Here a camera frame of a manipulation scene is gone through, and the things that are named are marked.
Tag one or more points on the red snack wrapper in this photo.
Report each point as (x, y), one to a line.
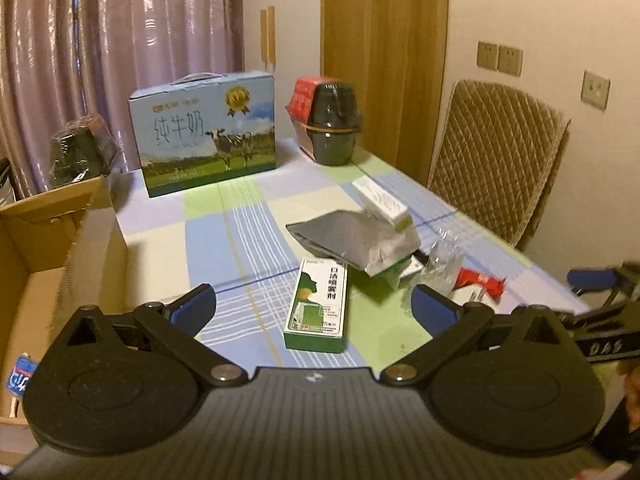
(480, 282)

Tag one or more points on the green white figure-print box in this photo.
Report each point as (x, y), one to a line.
(317, 305)

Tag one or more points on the wooden door panel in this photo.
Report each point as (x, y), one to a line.
(385, 35)

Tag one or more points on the chair with quilted brown cover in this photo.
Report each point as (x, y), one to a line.
(495, 160)

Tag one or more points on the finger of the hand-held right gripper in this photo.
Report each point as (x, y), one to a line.
(592, 280)
(600, 316)

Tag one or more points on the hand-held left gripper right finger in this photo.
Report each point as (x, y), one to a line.
(430, 306)

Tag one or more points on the silver foil bag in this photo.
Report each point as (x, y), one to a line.
(350, 237)

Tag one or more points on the pink curtain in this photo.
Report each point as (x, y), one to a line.
(100, 35)

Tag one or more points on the brown cardboard box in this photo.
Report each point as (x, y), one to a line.
(60, 240)

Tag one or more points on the black wrapped pot set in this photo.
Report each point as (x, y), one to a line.
(332, 125)

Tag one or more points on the white box light green end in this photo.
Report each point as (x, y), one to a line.
(382, 202)

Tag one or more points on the dark pot in plastic wrap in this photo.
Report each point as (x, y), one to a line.
(80, 152)

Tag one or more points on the beige wall socket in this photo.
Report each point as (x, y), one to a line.
(487, 55)
(595, 90)
(510, 60)

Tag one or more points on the blue packet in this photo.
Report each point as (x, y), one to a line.
(17, 377)

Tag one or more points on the wooden slat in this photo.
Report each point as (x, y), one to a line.
(268, 35)

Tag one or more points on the blue milk carton box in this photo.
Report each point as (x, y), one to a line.
(200, 135)

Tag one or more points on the white box dark green end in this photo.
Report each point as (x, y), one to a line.
(407, 267)

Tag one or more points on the desktop with checked tablecloth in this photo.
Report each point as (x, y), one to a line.
(240, 240)

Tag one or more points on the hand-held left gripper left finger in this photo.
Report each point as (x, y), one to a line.
(192, 306)

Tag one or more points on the clear plastic wrapper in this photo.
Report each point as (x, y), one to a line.
(440, 270)

